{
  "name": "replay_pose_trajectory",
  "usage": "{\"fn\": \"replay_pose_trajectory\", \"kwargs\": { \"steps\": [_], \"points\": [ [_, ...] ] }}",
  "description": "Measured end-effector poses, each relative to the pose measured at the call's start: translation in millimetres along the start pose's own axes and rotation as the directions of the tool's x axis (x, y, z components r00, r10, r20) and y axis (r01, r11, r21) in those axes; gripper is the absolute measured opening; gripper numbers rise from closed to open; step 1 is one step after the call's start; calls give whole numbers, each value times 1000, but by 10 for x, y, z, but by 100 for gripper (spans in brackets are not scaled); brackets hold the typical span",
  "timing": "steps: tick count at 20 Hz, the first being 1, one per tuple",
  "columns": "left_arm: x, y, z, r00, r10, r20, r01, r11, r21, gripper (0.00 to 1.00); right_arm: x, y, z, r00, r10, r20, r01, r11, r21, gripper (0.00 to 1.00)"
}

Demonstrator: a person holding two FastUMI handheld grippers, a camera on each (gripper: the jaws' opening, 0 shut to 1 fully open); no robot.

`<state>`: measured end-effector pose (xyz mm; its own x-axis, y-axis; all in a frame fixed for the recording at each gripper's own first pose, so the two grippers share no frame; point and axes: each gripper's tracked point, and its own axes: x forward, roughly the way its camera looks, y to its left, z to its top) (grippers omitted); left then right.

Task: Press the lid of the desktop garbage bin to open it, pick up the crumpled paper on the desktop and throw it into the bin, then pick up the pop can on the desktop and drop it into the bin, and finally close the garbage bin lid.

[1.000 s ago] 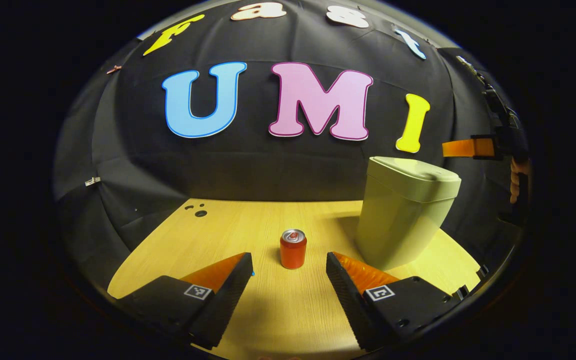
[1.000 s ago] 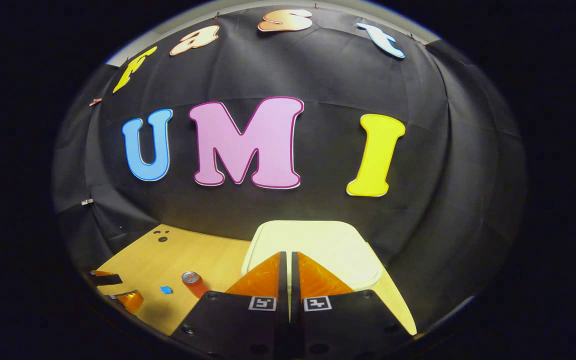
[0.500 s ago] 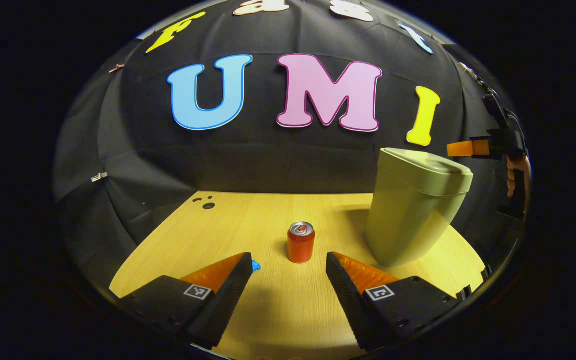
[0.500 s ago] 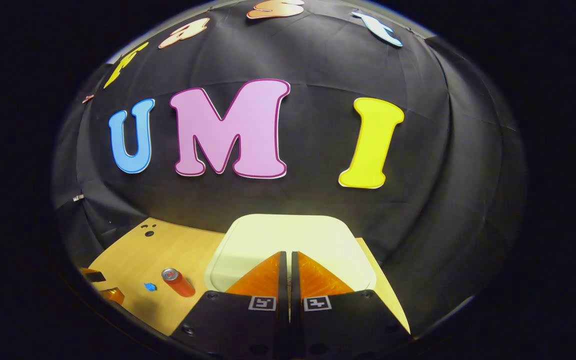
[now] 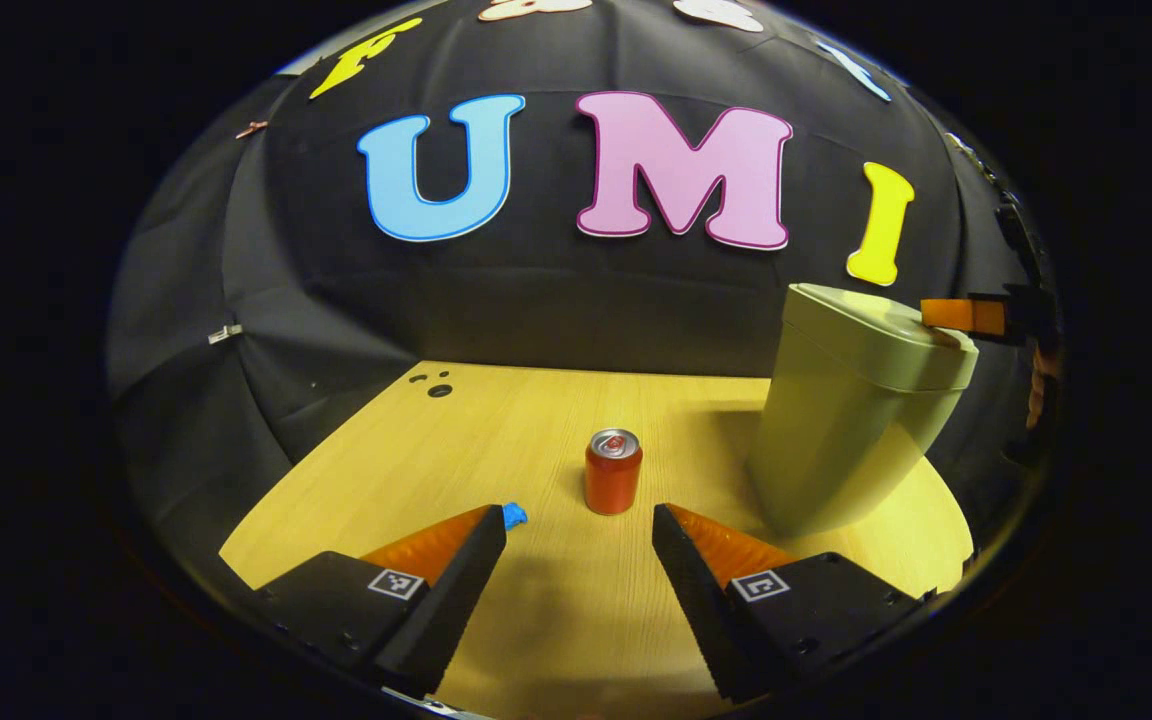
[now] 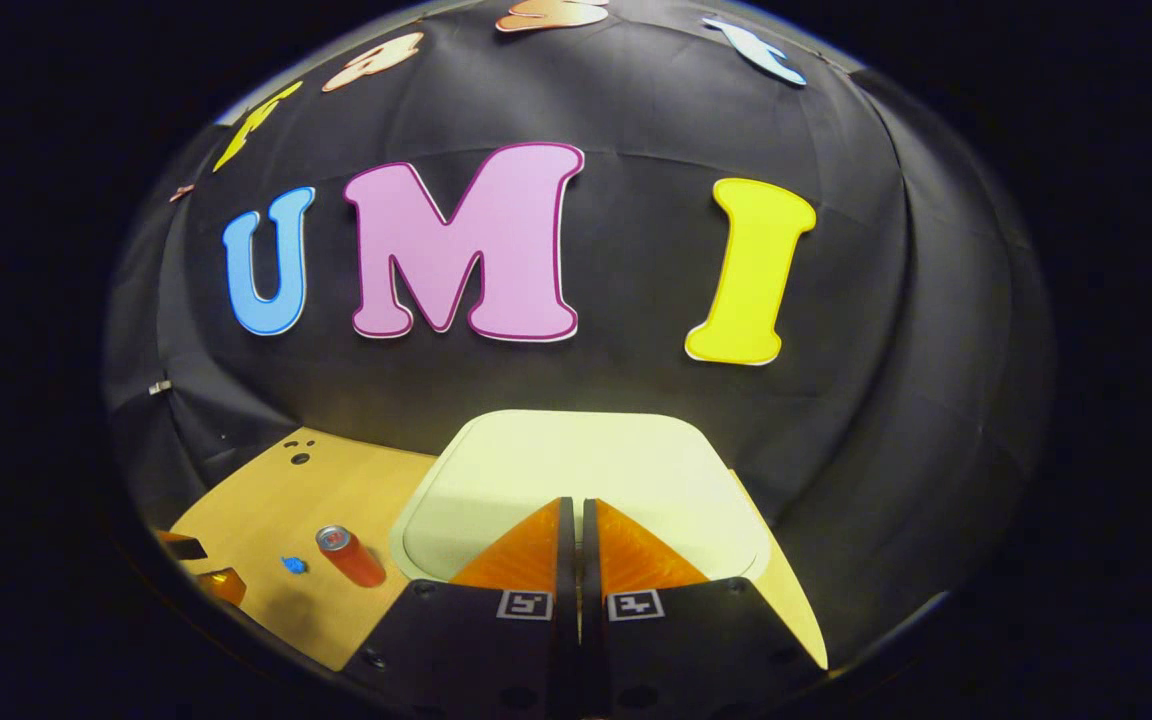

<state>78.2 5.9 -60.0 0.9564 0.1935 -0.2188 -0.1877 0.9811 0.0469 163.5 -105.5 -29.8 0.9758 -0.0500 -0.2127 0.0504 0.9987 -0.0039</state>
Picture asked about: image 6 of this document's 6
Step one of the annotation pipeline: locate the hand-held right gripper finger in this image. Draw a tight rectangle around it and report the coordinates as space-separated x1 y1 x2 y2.
581 497 827 716
341 497 579 716

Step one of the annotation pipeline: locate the pale green desktop garbage bin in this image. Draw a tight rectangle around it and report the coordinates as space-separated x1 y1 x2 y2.
389 408 829 671

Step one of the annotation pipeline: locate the red pop can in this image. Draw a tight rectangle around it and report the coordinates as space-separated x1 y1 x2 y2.
315 525 388 589

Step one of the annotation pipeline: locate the black backdrop cloth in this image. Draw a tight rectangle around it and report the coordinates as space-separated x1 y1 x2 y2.
104 5 1052 666

